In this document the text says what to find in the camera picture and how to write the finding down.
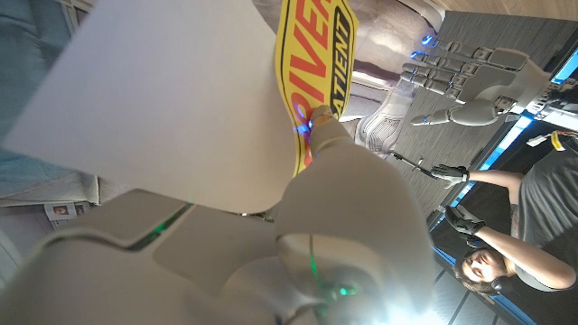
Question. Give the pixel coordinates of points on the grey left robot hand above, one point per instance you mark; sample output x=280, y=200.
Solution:
x=492, y=77

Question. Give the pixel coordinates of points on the operator right gloved hand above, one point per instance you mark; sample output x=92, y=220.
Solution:
x=465, y=223

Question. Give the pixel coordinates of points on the operator left forearm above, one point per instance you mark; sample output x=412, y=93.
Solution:
x=496, y=178

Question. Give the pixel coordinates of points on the human operator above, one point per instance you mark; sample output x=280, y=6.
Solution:
x=546, y=194

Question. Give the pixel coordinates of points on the operator left gloved hand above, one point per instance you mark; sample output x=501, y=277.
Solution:
x=451, y=173

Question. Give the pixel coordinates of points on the operator right forearm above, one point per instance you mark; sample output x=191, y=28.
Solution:
x=519, y=250

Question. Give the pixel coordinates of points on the yellow new driver bumper sticker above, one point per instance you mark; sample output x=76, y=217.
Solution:
x=180, y=113

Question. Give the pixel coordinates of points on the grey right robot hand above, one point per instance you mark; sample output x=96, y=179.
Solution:
x=352, y=216

